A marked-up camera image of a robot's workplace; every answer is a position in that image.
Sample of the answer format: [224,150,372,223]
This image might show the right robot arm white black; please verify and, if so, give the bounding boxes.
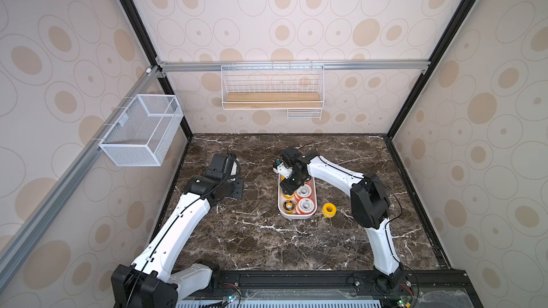
[273,148,403,277]

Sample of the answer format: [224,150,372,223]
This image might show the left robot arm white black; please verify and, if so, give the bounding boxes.
[111,152,244,307]

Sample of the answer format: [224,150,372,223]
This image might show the white plastic storage box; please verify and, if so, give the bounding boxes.
[277,175,318,220]

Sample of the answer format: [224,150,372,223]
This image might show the white wire shelf wooden board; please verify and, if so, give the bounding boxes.
[221,68,325,118]

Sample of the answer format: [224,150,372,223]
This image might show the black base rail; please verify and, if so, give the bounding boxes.
[113,269,485,308]

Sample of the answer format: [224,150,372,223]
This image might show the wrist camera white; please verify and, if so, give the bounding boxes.
[230,158,241,178]
[273,161,293,178]

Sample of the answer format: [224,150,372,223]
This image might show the white mesh wire basket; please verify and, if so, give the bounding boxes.
[98,94,184,167]

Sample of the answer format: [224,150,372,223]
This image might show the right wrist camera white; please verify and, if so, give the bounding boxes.
[273,161,293,178]

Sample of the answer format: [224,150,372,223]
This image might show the aluminium rail left wall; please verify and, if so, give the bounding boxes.
[1,66,161,291]

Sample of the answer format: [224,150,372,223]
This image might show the orange white tape roll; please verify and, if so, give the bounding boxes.
[295,184,313,200]
[298,198,316,215]

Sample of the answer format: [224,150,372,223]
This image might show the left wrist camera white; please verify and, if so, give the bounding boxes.
[230,158,241,178]

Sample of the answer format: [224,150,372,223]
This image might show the aluminium rail wall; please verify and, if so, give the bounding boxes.
[159,59,430,73]
[1,66,161,291]

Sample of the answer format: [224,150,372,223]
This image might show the aluminium rail back wall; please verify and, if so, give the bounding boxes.
[159,59,430,73]

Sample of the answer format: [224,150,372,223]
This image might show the yellow black label tape roll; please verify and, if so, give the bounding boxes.
[282,200,298,216]

